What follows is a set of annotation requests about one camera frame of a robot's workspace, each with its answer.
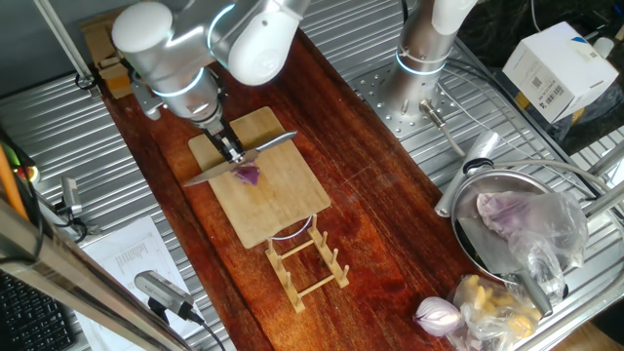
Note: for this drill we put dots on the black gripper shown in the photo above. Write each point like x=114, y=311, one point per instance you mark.
x=220, y=136

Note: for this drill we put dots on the steel kitchen knife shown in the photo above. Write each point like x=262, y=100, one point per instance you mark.
x=275, y=141

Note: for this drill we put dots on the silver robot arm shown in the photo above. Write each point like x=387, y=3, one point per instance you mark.
x=161, y=53

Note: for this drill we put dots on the purple onion wedge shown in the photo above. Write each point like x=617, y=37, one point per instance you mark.
x=247, y=175

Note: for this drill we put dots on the bamboo cutting board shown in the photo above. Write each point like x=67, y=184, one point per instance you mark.
x=273, y=205

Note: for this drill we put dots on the cardboard box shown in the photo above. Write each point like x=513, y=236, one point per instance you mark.
x=114, y=80

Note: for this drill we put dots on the dark red wooden plank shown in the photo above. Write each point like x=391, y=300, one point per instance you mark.
x=365, y=195

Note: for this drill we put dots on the wooden peg rack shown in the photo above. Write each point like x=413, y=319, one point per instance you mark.
x=287, y=287

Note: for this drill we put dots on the printed paper sheet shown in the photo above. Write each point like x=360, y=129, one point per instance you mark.
x=127, y=253

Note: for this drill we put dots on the light wooden block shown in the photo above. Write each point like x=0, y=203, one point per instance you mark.
x=109, y=62

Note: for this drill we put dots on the long aluminium bar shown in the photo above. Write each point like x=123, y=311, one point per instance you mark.
x=73, y=273

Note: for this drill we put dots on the thin metal pole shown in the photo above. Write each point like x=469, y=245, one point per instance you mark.
x=63, y=44

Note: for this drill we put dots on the orange stick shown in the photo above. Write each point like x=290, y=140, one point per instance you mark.
x=10, y=185

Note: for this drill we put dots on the round metal bowl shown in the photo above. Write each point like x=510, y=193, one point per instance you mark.
x=487, y=180

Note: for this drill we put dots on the black keyboard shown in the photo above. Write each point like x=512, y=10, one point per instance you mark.
x=29, y=317

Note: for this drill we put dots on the peeled onion half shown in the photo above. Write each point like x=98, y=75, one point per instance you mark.
x=439, y=317

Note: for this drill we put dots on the black plastic bag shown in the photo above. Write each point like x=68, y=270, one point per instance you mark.
x=492, y=29

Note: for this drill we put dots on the clear bag with yellow pieces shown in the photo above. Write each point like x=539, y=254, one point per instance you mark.
x=497, y=312

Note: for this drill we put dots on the clear bag with purple onion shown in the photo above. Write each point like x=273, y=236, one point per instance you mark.
x=536, y=214

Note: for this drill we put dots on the white carton box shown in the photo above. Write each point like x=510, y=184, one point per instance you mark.
x=560, y=68

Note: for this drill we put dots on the aluminium profile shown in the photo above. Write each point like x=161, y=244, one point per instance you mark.
x=607, y=158
x=604, y=200

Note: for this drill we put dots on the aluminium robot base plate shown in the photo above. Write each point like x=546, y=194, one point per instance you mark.
x=370, y=92

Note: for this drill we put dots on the small silver camera on mount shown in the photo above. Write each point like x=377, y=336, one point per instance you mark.
x=71, y=195

